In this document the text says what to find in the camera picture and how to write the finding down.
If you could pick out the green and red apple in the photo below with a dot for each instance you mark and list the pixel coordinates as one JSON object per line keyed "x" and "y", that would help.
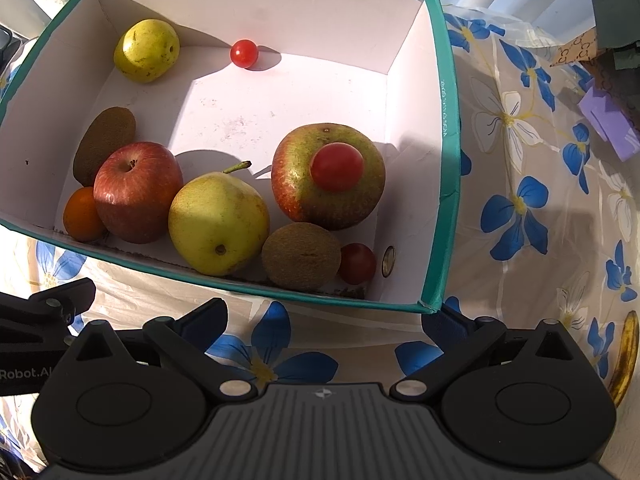
{"x": 330, "y": 210}

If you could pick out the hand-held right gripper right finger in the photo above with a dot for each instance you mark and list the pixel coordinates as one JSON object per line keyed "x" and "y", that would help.
{"x": 445, "y": 330}

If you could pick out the blue floral tablecloth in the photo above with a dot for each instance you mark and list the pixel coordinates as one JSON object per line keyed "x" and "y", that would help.
{"x": 525, "y": 270}

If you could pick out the dark green gift box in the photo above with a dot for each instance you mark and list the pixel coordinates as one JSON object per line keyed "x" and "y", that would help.
{"x": 615, "y": 0}

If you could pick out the long brown kiwi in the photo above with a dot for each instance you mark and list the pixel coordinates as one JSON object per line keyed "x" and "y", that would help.
{"x": 102, "y": 140}

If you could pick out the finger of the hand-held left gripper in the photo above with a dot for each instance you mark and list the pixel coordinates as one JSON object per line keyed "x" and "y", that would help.
{"x": 45, "y": 305}

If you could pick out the round brown kiwi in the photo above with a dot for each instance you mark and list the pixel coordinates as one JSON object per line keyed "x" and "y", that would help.
{"x": 301, "y": 257}

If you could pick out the orange tangerine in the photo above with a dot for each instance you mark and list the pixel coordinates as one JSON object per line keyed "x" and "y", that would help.
{"x": 80, "y": 215}

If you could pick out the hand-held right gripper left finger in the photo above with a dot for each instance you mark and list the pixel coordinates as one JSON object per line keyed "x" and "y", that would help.
{"x": 205, "y": 322}

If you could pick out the red cherry tomato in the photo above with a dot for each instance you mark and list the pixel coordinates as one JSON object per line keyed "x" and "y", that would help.
{"x": 336, "y": 166}
{"x": 357, "y": 263}
{"x": 244, "y": 53}

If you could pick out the ripe yellow banana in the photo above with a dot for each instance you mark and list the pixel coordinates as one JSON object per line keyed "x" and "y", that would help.
{"x": 625, "y": 360}

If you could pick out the teal cardboard box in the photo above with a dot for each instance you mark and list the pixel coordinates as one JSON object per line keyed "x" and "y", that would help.
{"x": 280, "y": 105}

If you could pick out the purple paper item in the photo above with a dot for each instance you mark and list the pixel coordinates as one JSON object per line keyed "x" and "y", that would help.
{"x": 607, "y": 120}

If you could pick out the small yellow pear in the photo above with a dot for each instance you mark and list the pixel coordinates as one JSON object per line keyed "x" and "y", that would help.
{"x": 146, "y": 50}

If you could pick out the brown patterned paper box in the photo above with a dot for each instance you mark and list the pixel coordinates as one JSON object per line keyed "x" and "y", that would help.
{"x": 575, "y": 50}

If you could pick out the small gold coin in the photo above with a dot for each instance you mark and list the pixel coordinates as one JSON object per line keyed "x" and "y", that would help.
{"x": 388, "y": 261}

